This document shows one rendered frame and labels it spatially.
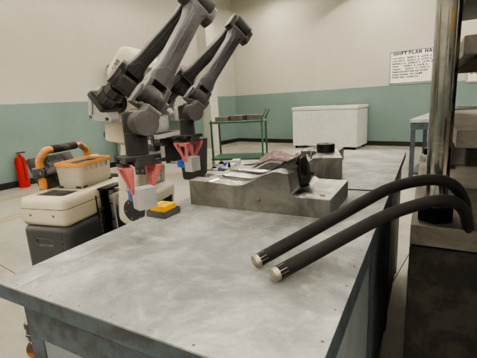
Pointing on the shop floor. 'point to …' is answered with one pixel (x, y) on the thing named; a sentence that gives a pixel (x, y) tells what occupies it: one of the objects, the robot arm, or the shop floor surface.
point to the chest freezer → (331, 125)
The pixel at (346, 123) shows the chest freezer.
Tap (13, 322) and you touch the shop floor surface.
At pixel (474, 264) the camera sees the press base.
